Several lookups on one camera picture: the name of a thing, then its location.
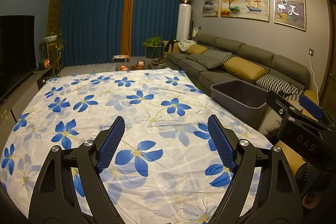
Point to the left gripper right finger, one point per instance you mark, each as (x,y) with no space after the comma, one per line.
(277,198)

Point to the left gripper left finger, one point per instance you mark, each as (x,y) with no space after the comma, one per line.
(54,197)

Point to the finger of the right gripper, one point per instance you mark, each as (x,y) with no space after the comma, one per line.
(287,112)
(317,112)

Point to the grey plastic trash bin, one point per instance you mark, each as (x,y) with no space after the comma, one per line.
(245,101)

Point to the black white patterned pillow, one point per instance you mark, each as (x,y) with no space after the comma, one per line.
(279,86)

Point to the mustard sofa seat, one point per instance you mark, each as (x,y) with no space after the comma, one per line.
(293,158)

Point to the large mustard cushion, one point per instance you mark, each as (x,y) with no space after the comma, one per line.
(244,69)

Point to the far patterned pillow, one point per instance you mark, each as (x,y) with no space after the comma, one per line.
(220,55)

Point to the blue floral white tablecloth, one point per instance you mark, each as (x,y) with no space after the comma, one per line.
(166,168)

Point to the grey flat cushion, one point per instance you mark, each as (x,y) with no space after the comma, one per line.
(206,61)

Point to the grey sectional sofa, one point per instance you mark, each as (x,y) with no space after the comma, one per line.
(276,65)

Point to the tv console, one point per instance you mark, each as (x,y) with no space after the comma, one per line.
(19,99)

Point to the right painting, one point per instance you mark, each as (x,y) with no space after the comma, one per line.
(291,13)

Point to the small mustard cushion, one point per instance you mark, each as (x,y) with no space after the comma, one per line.
(196,49)

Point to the sailboat tree painting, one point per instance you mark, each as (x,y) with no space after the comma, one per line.
(245,9)

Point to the white cloth on sofa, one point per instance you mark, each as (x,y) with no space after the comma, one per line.
(185,44)

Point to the left small painting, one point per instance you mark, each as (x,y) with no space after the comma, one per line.
(210,8)

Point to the white standing air conditioner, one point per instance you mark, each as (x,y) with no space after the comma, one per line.
(183,23)

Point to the black television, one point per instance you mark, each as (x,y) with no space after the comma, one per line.
(17,51)

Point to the dark coffee table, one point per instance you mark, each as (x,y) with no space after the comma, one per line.
(127,63)

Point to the potted green plant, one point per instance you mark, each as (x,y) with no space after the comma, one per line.
(153,47)

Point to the plant on stand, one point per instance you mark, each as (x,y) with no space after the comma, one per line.
(52,49)

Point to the blue curtain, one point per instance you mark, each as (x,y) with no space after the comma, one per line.
(92,28)

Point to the orange curtain strip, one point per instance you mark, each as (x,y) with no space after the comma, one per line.
(126,27)

